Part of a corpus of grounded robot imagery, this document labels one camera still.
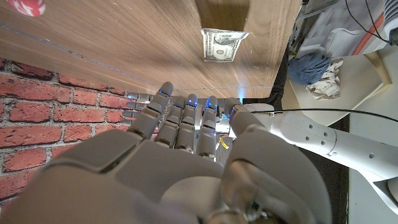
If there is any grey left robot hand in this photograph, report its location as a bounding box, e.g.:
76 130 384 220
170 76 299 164
121 91 154 127

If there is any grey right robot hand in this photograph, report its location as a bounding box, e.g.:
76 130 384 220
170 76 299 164
0 81 333 224

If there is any small red white ball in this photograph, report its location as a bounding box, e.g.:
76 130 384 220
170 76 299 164
6 0 47 17

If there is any red brick print backdrop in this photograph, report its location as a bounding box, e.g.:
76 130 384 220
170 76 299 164
0 57 156 206

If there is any crumpled blue cloth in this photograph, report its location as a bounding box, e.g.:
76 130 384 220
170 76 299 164
287 52 333 86

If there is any crumpled white cloth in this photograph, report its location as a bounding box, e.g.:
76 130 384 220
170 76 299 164
305 57 345 101

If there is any white platform board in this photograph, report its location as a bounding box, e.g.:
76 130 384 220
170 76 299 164
281 46 393 127

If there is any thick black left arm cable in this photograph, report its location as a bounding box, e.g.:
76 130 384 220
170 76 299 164
250 108 398 124

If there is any grey ribbed hose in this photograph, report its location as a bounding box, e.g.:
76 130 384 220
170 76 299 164
382 0 398 46

